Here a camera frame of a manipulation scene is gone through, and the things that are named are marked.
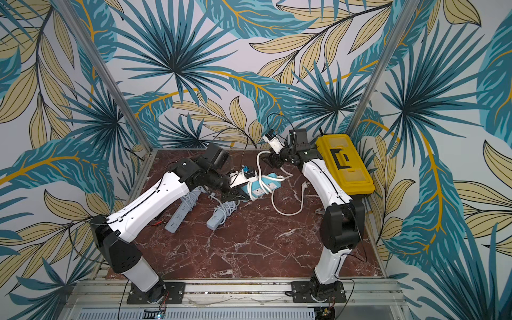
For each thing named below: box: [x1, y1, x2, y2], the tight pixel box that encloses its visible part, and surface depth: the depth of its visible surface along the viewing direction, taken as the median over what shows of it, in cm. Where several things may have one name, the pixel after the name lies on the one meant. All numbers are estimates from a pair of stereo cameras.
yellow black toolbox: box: [316, 134, 376, 198], surface depth 95 cm
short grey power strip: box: [206, 201, 236, 231], surface depth 90 cm
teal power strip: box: [240, 172, 282, 202], surface depth 66 cm
